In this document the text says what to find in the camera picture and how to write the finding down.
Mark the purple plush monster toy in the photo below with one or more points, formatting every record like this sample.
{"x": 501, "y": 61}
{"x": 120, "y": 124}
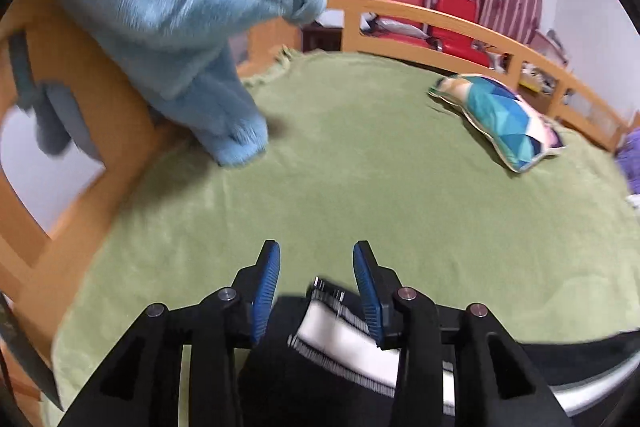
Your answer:
{"x": 628, "y": 158}

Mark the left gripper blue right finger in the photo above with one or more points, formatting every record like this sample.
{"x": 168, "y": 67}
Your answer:
{"x": 377, "y": 287}

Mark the white black-flowered pillow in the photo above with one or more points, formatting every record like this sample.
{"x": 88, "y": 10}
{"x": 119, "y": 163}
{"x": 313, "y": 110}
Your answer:
{"x": 633, "y": 200}

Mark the dark wooden chair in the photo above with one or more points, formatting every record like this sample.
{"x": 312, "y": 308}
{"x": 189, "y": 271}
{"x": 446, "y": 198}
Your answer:
{"x": 324, "y": 33}

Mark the black pants with white stripe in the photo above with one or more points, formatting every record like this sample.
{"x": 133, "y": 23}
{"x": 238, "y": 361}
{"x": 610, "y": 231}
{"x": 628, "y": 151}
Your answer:
{"x": 317, "y": 365}

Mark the green fleece bed blanket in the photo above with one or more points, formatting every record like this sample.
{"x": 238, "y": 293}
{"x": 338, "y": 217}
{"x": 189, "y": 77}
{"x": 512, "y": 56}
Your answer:
{"x": 360, "y": 150}

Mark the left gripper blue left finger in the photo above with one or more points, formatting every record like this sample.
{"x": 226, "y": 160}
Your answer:
{"x": 255, "y": 286}

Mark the wooden bed frame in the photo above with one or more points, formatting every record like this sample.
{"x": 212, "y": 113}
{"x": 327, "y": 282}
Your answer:
{"x": 42, "y": 268}

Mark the colourful geometric pillow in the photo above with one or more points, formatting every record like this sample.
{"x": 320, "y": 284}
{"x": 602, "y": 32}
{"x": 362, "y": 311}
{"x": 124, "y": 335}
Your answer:
{"x": 519, "y": 134}

